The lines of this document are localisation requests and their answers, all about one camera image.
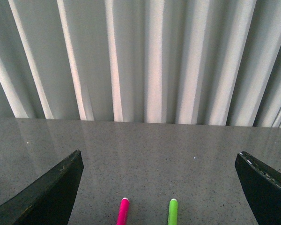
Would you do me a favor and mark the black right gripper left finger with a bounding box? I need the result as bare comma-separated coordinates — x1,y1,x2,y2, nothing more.
0,150,84,225

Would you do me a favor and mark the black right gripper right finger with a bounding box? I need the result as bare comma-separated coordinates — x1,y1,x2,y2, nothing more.
235,151,281,225

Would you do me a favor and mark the pink highlighter pen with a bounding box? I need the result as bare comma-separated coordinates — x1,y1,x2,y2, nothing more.
116,197,130,225

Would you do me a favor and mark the green highlighter pen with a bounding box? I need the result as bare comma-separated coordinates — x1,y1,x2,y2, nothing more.
167,198,178,225

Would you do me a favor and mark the white pleated curtain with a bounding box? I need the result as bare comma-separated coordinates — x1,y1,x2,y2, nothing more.
0,0,281,128

